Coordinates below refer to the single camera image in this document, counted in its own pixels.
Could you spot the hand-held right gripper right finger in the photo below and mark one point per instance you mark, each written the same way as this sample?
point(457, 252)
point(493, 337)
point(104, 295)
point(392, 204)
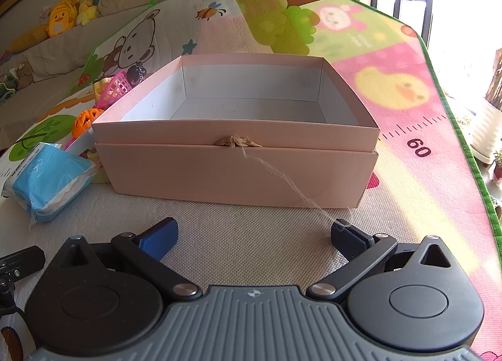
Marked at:
point(348, 242)

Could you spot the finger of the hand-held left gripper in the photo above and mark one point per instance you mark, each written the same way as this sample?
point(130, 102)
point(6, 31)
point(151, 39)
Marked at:
point(23, 261)

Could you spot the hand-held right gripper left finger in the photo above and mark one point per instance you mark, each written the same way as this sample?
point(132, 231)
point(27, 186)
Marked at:
point(157, 241)

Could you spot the blue tissue pack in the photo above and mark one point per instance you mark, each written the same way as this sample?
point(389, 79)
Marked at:
point(47, 178)

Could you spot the pink cardboard box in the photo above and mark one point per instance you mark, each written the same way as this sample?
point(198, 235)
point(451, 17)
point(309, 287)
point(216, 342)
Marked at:
point(235, 173)

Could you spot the orange ball toy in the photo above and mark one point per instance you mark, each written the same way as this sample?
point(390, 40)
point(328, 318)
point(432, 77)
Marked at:
point(88, 120)

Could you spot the pink toy basket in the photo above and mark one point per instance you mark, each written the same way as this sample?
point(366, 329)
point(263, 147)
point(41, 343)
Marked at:
point(117, 88)

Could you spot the yellow toy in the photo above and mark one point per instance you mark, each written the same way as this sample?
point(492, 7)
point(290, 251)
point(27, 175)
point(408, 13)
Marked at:
point(100, 88)

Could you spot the printed cartoon play mat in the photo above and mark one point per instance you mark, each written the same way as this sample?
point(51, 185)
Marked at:
point(392, 149)

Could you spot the small potted plant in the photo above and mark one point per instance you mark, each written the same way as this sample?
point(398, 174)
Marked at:
point(498, 165)

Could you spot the white ribbed plant pot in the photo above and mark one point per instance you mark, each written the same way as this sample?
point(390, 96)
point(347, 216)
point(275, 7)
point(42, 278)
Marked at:
point(488, 129)

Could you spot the small brown plush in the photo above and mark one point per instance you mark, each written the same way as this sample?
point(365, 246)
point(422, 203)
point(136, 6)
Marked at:
point(24, 74)

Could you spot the beige sofa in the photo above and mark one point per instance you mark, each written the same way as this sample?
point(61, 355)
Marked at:
point(47, 55)

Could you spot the long yellow plush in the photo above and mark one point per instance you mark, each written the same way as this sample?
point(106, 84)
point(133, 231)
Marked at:
point(29, 37)

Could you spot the yellow duck plush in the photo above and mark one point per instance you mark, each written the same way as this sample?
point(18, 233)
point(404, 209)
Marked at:
point(60, 18)

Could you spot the yellow bear plush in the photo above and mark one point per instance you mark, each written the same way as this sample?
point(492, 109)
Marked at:
point(84, 6)

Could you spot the dark window frame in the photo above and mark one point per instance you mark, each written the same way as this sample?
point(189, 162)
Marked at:
point(411, 0)

